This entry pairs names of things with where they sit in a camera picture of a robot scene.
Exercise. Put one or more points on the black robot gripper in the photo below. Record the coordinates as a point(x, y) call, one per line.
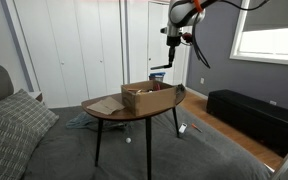
point(172, 42)

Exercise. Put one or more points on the black marker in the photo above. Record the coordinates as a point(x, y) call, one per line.
point(161, 67)

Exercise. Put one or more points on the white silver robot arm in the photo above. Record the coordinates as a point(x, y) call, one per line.
point(183, 15)

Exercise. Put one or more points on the mesh container with blue rim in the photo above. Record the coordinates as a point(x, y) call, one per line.
point(158, 76)

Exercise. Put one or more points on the red item in box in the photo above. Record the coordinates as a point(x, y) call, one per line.
point(156, 87)

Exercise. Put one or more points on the brown cardboard box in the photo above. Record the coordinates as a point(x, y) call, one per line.
point(140, 98)

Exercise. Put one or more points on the small dark object on table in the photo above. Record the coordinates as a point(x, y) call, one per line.
point(180, 88)

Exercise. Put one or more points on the oval dark wood table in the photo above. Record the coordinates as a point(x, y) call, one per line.
point(125, 115)

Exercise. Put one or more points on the white remote control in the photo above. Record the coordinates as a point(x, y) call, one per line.
point(182, 128)

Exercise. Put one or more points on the flat brown cardboard piece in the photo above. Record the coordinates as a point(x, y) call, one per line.
point(106, 106)

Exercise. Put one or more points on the grey area rug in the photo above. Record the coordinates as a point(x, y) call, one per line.
point(182, 148)

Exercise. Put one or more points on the white closet doors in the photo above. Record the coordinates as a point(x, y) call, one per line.
point(75, 50)

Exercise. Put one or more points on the small white ball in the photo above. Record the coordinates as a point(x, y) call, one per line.
point(128, 140)

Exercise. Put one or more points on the white framed window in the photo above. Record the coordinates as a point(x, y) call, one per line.
point(262, 34)

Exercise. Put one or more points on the teal crumpled cloth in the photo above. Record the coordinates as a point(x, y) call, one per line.
point(83, 121)

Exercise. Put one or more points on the black leather ottoman bench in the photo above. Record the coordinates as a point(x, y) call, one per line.
point(260, 120)

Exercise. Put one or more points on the grey plaid pillow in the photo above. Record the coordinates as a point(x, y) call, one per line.
point(23, 108)

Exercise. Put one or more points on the grey patterned pillow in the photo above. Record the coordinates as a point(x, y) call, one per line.
point(17, 143)

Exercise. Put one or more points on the orange handled screwdriver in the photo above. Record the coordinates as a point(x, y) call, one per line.
point(195, 127)

